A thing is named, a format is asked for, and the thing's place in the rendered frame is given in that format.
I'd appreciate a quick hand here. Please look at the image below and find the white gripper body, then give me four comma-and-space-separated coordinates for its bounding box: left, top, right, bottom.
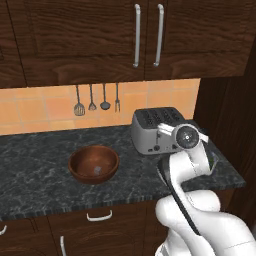
156, 122, 210, 145

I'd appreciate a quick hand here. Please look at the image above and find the glass of lemonade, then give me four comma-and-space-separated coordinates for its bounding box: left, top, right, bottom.
209, 150, 220, 172

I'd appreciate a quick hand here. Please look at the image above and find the brown wooden bowl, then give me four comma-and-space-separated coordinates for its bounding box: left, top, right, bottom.
67, 144, 121, 185

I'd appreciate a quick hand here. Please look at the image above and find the silver toaster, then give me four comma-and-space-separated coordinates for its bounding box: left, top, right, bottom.
130, 106, 188, 156

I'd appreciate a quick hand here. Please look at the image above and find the metal meat fork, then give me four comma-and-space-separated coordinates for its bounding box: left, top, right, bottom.
114, 82, 121, 113

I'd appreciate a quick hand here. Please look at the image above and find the metal ladle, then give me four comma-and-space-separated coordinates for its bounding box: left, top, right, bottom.
99, 82, 112, 111

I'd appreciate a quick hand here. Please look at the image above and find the dark wood tall cabinet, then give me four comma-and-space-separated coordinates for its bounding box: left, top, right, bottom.
192, 39, 256, 231

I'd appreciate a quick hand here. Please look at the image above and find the metal slotted spatula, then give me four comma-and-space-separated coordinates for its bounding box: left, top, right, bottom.
73, 84, 86, 117

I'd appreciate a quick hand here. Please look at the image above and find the dark wood drawer front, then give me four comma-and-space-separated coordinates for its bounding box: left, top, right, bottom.
0, 215, 51, 256
46, 200, 150, 234

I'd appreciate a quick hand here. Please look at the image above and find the silver wall cupboard handle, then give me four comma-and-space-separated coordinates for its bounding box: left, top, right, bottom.
152, 3, 165, 68
132, 3, 142, 69

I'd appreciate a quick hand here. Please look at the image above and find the dark wood wall cupboard door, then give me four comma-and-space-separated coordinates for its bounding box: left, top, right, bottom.
144, 0, 256, 82
6, 0, 147, 88
0, 0, 28, 90

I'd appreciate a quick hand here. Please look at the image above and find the white base cupboard handle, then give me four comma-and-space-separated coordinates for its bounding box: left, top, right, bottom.
59, 235, 68, 256

